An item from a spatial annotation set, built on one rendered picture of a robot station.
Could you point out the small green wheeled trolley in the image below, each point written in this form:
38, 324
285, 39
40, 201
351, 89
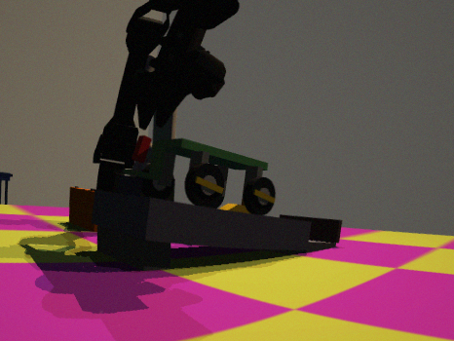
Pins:
205, 183

